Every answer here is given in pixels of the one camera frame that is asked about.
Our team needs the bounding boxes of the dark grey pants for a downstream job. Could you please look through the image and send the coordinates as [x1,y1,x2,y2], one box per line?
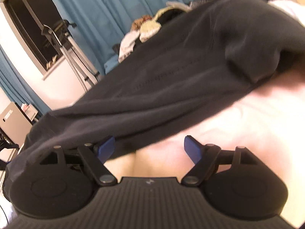
[3,0,304,196]

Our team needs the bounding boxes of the pile of clothes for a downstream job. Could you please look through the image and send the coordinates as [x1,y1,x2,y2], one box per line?
[113,1,192,63]

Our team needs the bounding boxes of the garment steamer stand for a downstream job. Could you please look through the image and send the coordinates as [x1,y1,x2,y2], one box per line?
[41,19,101,92]

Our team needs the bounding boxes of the beige wooden chair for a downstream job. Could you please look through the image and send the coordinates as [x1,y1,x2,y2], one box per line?
[0,102,32,147]

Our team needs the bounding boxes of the left teal curtain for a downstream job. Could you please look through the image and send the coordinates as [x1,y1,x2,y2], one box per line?
[0,47,51,117]

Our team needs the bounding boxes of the teal curtain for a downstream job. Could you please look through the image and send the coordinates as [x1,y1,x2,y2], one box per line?
[0,47,51,117]
[52,0,193,74]

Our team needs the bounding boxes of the dark window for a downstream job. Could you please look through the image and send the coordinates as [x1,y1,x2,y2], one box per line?
[4,0,62,74]

